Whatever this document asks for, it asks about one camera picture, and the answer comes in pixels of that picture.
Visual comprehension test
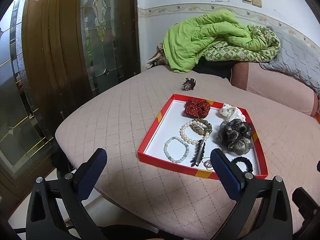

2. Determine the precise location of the wooden glass panel door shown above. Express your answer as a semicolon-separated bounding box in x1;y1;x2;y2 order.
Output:
1;0;140;218

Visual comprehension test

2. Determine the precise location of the red white shallow box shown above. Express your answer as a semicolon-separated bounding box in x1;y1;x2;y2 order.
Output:
137;93;269;181

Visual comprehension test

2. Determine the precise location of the orange white small box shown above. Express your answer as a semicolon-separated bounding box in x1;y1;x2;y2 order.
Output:
315;112;320;124

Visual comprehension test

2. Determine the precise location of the dark rhinestone hair claw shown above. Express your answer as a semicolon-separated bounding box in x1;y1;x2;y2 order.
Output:
182;77;196;91

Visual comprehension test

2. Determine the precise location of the wall light switch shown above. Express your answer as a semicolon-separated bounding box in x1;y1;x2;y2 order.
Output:
242;0;263;8

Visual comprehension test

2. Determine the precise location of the green quilted comforter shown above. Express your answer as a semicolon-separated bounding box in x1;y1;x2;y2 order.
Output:
162;9;280;73

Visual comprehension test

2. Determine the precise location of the white pearl bracelet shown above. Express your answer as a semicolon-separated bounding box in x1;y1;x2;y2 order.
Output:
179;120;211;145

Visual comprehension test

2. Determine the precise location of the black sheer organza scrunchie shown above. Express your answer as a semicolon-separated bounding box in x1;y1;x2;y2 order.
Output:
216;119;253;155

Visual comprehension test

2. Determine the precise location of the white polka dot scrunchie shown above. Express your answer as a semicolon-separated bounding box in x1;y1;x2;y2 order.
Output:
219;103;246;122

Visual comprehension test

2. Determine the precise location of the pink quilted mattress cover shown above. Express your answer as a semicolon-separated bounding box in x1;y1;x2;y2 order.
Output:
55;64;320;240

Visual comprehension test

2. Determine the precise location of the gold black braided bracelet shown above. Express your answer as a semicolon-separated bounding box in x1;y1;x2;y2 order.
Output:
190;117;213;136

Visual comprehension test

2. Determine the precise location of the grey quilted pillow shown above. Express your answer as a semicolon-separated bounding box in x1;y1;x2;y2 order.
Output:
259;26;320;95

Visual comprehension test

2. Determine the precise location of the black spiral hair tie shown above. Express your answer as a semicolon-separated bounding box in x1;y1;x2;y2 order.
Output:
230;156;254;173

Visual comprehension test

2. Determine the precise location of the pink bolster cushion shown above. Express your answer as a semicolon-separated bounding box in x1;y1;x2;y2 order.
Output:
231;62;319;117

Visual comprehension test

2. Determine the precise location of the pale green bead bracelet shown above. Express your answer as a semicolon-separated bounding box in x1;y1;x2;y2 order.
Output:
163;136;190;164

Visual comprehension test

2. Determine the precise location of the red polka dot scrunchie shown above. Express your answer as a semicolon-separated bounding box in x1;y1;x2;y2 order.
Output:
184;99;210;119

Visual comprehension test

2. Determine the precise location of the black beaded hair clip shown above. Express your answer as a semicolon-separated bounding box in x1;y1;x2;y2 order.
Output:
190;140;206;167

